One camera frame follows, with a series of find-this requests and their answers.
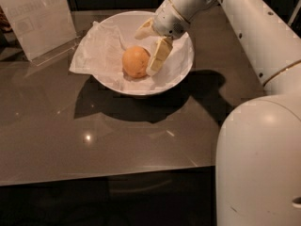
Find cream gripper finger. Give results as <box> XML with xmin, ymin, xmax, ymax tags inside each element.
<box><xmin>146</xmin><ymin>37</ymin><xmax>173</xmax><ymax>76</ymax></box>
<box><xmin>135</xmin><ymin>18</ymin><xmax>159</xmax><ymax>40</ymax></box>

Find white bowl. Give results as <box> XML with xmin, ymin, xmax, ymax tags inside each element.
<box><xmin>88</xmin><ymin>11</ymin><xmax>195</xmax><ymax>96</ymax></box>

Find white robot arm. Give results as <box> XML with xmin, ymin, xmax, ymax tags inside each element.
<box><xmin>135</xmin><ymin>0</ymin><xmax>301</xmax><ymax>226</ymax></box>

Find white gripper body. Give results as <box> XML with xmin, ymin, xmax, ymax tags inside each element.
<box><xmin>152</xmin><ymin>0</ymin><xmax>216</xmax><ymax>40</ymax></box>

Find clear acrylic sign holder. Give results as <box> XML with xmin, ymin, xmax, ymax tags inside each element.
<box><xmin>0</xmin><ymin>0</ymin><xmax>76</xmax><ymax>61</ymax></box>

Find orange fruit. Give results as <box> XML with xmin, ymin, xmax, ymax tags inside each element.
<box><xmin>122</xmin><ymin>46</ymin><xmax>150</xmax><ymax>78</ymax></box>

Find white paper napkin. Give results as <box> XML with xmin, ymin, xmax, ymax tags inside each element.
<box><xmin>70</xmin><ymin>22</ymin><xmax>194</xmax><ymax>95</ymax></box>

